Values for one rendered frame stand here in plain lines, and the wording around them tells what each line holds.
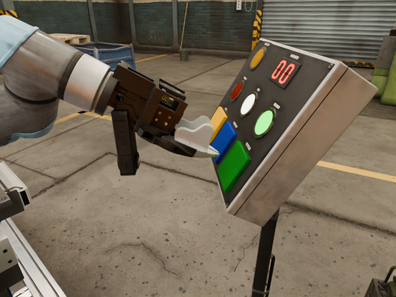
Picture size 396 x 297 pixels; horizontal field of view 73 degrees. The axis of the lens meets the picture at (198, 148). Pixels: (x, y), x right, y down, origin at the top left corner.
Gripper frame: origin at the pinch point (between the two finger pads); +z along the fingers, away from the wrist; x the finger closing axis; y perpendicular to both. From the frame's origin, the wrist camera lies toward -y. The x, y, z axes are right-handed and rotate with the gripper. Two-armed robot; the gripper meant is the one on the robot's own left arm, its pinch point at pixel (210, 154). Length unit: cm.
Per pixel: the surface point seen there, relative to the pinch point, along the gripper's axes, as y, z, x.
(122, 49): -76, -55, 462
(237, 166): 1.2, 4.5, -2.5
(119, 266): -109, 18, 64
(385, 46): 134, 281, 346
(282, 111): 12.9, 5.2, -2.6
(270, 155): 6.8, 5.5, -6.9
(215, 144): -1.8, 4.5, 11.5
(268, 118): 10.6, 4.9, -0.7
